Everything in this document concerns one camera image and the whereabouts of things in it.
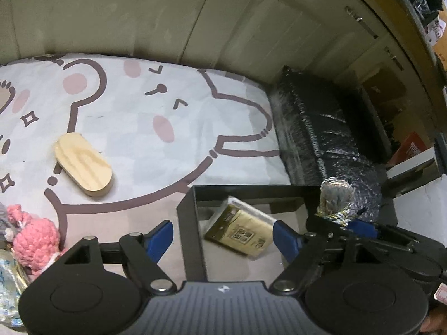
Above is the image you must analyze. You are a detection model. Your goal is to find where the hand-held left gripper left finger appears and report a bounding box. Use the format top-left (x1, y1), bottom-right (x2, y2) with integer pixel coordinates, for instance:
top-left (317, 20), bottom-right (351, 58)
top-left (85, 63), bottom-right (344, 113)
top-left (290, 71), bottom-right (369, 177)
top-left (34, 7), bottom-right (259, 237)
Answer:
top-left (63, 221), bottom-right (177, 294)

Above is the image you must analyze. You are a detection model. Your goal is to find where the white box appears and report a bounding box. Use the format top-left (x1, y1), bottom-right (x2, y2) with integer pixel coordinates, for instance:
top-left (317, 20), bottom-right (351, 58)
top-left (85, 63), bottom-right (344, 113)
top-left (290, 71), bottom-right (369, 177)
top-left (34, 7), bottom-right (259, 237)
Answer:
top-left (384, 157), bottom-right (447, 240)

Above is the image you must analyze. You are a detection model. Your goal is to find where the beige wardrobe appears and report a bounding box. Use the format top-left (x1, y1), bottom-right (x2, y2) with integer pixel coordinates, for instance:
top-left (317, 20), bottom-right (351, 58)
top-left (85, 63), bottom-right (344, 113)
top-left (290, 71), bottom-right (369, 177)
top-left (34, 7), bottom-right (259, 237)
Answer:
top-left (182, 0), bottom-right (414, 89)

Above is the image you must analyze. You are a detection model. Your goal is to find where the black storage box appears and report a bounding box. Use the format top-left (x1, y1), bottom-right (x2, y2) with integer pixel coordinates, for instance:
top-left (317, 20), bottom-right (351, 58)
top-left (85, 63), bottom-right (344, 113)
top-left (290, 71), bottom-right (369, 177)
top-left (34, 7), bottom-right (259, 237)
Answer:
top-left (177, 184), bottom-right (397, 283)

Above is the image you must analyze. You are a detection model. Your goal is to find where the cartoon printed bed sheet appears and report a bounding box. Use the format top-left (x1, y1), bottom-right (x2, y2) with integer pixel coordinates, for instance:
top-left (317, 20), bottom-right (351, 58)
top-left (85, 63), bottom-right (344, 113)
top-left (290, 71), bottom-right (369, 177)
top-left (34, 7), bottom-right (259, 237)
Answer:
top-left (0, 53), bottom-right (292, 322)

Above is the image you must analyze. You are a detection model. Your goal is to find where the black bubble wrap package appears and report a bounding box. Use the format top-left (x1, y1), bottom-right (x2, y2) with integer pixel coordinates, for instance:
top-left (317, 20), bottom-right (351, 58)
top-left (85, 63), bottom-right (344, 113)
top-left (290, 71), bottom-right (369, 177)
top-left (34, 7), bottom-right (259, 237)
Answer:
top-left (267, 66), bottom-right (393, 213)

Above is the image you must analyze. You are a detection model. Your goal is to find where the red box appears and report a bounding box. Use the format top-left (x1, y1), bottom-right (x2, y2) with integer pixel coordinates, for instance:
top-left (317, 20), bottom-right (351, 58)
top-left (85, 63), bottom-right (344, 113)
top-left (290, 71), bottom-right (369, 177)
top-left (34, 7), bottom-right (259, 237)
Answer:
top-left (387, 132), bottom-right (434, 166)

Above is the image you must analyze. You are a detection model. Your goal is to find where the metal wardrobe handle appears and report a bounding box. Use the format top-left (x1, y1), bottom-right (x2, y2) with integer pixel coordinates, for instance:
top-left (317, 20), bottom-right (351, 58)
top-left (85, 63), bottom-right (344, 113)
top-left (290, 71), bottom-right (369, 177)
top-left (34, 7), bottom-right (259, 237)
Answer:
top-left (384, 46), bottom-right (404, 70)
top-left (345, 6), bottom-right (379, 39)

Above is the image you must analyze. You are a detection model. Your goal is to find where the grey fuzzy yarn ball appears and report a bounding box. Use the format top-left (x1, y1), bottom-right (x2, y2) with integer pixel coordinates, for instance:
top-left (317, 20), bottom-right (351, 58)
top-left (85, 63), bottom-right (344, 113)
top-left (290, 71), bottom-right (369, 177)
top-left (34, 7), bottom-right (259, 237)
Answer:
top-left (0, 202), bottom-right (16, 242)

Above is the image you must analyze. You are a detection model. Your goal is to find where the clear bag of blue beads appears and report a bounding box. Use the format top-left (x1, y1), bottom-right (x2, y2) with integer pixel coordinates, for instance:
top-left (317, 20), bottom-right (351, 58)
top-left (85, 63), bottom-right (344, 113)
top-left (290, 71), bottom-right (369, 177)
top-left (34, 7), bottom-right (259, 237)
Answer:
top-left (0, 249), bottom-right (30, 329)

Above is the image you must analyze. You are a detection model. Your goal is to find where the pink knitted toy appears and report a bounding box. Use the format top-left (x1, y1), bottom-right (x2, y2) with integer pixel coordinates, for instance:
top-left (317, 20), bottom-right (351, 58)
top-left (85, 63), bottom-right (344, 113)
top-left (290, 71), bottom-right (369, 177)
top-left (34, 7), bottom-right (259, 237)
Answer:
top-left (5, 204), bottom-right (67, 277)

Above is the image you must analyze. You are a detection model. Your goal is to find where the oval wooden block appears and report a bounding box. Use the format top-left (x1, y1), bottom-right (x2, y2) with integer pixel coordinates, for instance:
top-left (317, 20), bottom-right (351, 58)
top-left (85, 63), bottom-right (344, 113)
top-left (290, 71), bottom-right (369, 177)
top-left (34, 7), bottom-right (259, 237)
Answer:
top-left (54, 133), bottom-right (113, 198)

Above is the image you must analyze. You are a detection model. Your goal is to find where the gold packet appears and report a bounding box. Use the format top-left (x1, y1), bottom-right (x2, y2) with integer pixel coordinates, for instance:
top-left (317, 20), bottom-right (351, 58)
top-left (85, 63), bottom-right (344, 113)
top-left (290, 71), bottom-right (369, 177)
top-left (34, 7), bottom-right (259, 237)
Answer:
top-left (203, 196), bottom-right (276, 260)

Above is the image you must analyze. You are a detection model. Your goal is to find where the brown cardboard box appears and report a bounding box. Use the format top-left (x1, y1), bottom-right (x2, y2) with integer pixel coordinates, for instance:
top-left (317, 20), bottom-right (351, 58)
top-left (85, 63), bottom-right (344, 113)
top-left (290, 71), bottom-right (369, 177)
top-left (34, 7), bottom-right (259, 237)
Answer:
top-left (361, 66), bottom-right (409, 112)

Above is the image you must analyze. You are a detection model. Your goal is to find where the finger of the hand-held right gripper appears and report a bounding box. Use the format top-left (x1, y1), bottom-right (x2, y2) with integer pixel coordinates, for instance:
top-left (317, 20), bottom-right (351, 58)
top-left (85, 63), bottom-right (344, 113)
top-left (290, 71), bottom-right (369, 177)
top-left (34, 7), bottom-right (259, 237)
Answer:
top-left (347, 218), bottom-right (399, 242)
top-left (305, 214), bottom-right (353, 244)

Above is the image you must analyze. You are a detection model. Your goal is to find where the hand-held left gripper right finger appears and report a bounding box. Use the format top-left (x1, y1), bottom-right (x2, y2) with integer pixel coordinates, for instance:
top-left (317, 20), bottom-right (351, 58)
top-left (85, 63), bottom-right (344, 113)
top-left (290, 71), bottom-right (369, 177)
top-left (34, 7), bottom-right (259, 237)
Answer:
top-left (271, 221), bottom-right (328, 295)

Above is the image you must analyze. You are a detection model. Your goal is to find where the person's right hand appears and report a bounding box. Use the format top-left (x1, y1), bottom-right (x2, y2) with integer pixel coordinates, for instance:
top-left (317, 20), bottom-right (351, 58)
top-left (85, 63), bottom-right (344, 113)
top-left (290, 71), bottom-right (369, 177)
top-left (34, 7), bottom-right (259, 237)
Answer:
top-left (421, 308), bottom-right (447, 334)

